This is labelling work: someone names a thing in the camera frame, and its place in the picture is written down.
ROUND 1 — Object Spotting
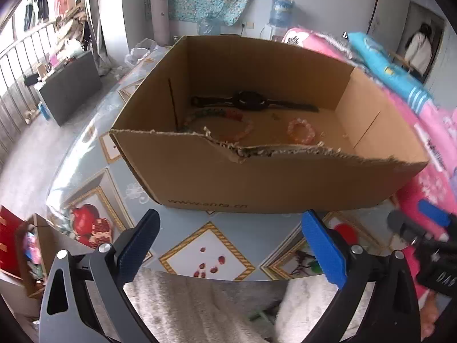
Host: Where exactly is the wooden chair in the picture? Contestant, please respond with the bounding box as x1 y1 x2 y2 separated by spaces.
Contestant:
388 51 415 72

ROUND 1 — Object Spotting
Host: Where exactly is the white plastic bag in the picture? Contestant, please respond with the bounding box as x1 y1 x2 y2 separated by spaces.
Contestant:
124 39 161 68

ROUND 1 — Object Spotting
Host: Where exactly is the red box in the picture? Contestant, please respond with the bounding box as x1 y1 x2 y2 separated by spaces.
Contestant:
0 205 22 276

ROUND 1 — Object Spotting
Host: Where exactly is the pile of clothes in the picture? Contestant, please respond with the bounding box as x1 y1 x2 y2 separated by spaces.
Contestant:
53 0 90 65

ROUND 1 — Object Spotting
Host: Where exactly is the blue printed pillow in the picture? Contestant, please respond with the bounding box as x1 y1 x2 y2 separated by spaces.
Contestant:
348 31 434 115

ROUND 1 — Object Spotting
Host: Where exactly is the pink bead bracelet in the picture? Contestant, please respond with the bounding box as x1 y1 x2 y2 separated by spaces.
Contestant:
287 119 315 143

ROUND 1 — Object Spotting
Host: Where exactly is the person's right hand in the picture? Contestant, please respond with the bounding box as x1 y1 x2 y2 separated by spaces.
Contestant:
419 289 447 343

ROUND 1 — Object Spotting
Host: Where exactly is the white water dispenser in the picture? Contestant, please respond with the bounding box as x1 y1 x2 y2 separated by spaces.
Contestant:
260 23 286 41

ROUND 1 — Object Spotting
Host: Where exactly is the multicoloured bead bracelet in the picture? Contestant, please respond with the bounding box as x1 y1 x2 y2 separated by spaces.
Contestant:
182 109 255 141

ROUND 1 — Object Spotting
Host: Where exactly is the person's right leg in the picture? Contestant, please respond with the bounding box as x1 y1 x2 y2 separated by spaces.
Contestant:
275 275 375 343

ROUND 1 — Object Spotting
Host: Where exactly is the wristwatch with black case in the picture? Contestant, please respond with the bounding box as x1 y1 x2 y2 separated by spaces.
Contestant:
191 91 319 113

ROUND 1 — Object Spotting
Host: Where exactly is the white door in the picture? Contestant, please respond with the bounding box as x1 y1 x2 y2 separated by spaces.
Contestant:
368 0 411 56

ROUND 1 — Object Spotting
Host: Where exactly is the dark grey cabinet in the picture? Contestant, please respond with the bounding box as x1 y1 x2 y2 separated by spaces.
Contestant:
37 51 102 126

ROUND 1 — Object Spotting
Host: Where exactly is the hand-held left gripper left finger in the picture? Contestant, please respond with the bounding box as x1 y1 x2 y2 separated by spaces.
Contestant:
39 208 161 343

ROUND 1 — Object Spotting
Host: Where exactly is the metal window railing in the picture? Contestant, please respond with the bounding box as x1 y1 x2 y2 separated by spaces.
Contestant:
0 18 61 158

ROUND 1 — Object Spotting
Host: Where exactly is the white rolled mat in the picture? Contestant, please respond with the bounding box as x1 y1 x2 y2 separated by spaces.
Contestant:
150 0 170 47

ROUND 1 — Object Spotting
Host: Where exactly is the clear water jug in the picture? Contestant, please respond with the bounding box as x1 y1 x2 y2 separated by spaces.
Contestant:
197 14 223 36

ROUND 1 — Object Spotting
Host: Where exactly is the brown cardboard box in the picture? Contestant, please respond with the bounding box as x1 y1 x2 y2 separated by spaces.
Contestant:
109 35 429 214

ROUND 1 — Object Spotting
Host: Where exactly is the dark hanging jacket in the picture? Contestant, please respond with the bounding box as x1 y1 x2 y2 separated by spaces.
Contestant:
23 0 49 31

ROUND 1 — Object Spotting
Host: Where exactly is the pink floral blanket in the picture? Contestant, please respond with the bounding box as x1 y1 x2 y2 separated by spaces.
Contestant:
282 27 457 294

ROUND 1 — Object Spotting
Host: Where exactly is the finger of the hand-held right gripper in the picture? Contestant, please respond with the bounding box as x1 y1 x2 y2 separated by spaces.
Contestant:
387 209 450 247
417 199 457 238

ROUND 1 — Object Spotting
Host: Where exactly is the small cardboard storage box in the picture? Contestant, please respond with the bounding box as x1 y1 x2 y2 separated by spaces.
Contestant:
14 212 77 299

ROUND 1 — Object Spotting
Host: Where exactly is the blue label water bottle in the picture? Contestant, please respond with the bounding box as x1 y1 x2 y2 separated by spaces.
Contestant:
268 0 296 27

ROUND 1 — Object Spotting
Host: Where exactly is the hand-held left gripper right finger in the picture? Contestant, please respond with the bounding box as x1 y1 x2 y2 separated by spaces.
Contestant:
302 209 424 343

